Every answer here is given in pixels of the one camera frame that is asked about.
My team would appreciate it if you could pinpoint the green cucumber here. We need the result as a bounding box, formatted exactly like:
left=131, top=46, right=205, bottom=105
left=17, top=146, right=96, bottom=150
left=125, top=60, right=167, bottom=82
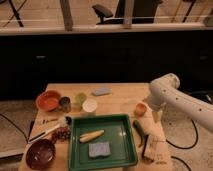
left=133, top=120, right=146, bottom=147

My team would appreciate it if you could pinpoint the black cable floor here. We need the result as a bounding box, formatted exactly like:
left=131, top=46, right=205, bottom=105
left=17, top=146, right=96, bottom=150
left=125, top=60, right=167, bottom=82
left=165, top=119, right=200, bottom=150
left=0, top=113, right=29, bottom=143

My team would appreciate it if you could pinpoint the metal can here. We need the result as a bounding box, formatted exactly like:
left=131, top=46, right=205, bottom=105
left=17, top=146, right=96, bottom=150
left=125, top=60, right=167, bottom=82
left=59, top=96, right=71, bottom=113

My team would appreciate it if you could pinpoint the black cable left floor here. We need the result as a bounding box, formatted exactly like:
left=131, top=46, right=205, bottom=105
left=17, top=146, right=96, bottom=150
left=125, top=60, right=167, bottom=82
left=0, top=113, right=29, bottom=143

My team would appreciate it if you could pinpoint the red grapes bunch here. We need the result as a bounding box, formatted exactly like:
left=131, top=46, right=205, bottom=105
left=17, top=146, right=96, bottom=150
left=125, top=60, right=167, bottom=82
left=51, top=127, right=70, bottom=143

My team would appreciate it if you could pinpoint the blue sponge in tray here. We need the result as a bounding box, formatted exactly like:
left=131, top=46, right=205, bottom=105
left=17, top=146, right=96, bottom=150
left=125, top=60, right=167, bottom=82
left=89, top=142, right=111, bottom=158

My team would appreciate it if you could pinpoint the wooden scrub brush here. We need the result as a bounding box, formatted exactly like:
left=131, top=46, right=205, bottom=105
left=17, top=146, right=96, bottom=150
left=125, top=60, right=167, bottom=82
left=141, top=134, right=158, bottom=162

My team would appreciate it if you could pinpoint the black office chair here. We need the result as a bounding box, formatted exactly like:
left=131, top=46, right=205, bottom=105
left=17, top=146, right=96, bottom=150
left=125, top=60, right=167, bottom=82
left=92, top=0, right=164, bottom=25

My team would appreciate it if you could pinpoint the green plastic tray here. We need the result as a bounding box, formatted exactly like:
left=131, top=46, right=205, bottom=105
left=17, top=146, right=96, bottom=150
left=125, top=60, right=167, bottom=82
left=68, top=114, right=138, bottom=171

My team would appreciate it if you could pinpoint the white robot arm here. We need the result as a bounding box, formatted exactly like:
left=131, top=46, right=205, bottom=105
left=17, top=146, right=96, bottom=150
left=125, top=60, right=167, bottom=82
left=146, top=73, right=213, bottom=133

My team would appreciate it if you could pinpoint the white paper cup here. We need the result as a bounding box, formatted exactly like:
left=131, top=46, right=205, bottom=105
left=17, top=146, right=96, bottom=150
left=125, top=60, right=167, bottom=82
left=82, top=99, right=98, bottom=114

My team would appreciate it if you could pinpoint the yellow corn cob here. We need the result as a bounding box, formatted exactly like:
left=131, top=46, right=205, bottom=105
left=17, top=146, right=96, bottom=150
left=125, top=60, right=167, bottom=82
left=80, top=130, right=104, bottom=143

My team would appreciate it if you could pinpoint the green cup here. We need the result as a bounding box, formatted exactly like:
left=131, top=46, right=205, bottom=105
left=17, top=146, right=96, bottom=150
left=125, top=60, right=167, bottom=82
left=75, top=92, right=87, bottom=106

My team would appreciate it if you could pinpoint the orange apple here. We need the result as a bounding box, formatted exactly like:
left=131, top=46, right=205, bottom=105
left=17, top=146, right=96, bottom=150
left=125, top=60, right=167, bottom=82
left=135, top=103, right=147, bottom=117

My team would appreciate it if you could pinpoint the orange bowl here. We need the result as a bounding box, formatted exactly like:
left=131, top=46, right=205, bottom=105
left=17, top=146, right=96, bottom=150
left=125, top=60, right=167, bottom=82
left=36, top=90, right=61, bottom=112

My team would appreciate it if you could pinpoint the black cable right floor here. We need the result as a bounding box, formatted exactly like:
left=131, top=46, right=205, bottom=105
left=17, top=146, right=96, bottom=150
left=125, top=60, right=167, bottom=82
left=165, top=119, right=200, bottom=150

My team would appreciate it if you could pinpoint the dark red bowl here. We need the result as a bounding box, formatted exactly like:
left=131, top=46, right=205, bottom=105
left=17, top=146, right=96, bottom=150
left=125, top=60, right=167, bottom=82
left=25, top=139, right=56, bottom=170

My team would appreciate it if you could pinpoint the white dish brush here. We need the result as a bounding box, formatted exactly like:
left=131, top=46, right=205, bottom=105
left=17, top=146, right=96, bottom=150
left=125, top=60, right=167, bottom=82
left=28, top=116, right=72, bottom=143

